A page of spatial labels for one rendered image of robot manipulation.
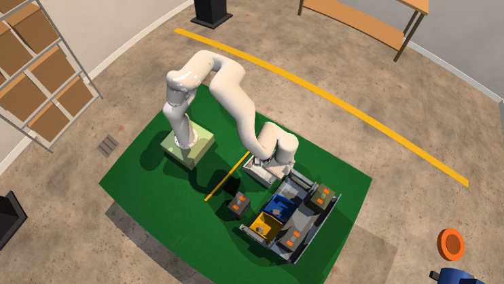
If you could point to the yellow open bin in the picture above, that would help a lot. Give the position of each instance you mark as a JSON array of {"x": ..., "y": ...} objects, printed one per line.
[{"x": 271, "y": 226}]

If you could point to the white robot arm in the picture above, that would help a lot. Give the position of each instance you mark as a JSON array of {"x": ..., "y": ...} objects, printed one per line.
[{"x": 225, "y": 88}]

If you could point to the blue open bin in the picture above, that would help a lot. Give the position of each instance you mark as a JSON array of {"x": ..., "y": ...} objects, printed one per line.
[{"x": 283, "y": 204}]

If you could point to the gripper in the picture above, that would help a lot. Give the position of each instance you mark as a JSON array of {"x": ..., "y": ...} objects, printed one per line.
[{"x": 287, "y": 169}]

